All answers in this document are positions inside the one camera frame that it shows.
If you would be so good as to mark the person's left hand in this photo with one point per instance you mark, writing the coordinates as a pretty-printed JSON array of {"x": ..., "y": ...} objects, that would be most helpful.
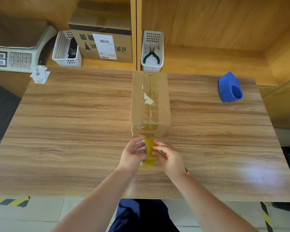
[{"x": 129, "y": 155}]

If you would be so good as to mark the person's right hand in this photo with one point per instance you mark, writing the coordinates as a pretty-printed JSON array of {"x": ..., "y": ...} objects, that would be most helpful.
[{"x": 170, "y": 161}]

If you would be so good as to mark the person's left thumb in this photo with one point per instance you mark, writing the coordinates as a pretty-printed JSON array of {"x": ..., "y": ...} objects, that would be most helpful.
[{"x": 142, "y": 154}]

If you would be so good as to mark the person's right thumb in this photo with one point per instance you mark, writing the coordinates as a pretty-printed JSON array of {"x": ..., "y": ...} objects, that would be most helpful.
[{"x": 156, "y": 150}]

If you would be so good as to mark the yellow tape roll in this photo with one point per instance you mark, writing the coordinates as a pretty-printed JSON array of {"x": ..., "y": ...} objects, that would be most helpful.
[{"x": 149, "y": 152}]

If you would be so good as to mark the person's right forearm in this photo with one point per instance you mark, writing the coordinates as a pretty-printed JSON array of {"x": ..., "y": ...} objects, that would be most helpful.
[{"x": 207, "y": 205}]

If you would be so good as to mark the person's left forearm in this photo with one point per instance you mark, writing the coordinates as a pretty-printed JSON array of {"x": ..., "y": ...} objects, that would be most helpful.
[{"x": 96, "y": 202}]

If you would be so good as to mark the small taped cardboard box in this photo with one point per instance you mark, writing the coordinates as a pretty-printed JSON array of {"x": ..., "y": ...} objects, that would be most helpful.
[{"x": 149, "y": 101}]

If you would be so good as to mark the person's blue trousers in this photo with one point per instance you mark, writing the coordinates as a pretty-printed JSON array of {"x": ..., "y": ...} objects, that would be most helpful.
[{"x": 140, "y": 217}]

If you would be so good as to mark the blue tape dispenser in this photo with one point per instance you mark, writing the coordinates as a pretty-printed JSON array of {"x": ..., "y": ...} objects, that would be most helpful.
[{"x": 227, "y": 90}]

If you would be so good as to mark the white basket with pliers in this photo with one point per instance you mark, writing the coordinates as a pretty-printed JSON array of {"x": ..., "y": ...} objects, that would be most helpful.
[{"x": 152, "y": 37}]

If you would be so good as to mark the wooden shelf divider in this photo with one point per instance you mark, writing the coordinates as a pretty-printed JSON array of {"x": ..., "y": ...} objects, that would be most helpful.
[{"x": 136, "y": 33}]

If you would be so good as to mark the black object in basket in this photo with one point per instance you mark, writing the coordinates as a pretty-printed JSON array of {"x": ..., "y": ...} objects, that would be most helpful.
[{"x": 73, "y": 49}]

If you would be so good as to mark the yellow-black floor marking tape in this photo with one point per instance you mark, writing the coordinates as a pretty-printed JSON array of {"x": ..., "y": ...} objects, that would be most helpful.
[
  {"x": 9, "y": 201},
  {"x": 267, "y": 217}
]

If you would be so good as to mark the white paper cards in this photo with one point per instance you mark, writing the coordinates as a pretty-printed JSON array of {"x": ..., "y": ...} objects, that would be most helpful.
[{"x": 40, "y": 74}]

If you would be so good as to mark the wooden cabinet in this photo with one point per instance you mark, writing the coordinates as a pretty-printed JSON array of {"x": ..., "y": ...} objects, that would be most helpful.
[{"x": 280, "y": 106}]

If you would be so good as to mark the white slotted plastic basket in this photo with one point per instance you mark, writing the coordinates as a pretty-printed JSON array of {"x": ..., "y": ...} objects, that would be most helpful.
[{"x": 60, "y": 50}]

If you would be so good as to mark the large labelled cardboard box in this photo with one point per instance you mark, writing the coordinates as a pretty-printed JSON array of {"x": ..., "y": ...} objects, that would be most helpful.
[{"x": 101, "y": 24}]

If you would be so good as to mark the grey electronic scale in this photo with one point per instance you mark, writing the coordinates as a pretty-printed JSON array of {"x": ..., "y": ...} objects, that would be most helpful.
[{"x": 19, "y": 53}]

